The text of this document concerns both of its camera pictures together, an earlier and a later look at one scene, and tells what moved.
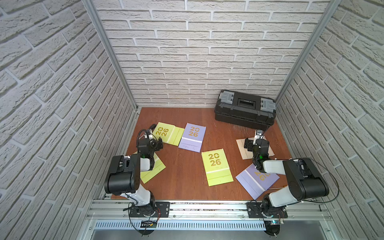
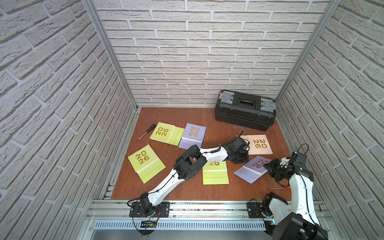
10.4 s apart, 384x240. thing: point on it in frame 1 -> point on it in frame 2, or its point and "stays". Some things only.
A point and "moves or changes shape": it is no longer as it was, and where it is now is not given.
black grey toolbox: [247, 110] stays
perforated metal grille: [181, 225] stays
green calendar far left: [169, 133] stays
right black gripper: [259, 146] -> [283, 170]
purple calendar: [256, 182] moves or changes shape
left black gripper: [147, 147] -> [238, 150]
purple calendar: [192, 137] stays
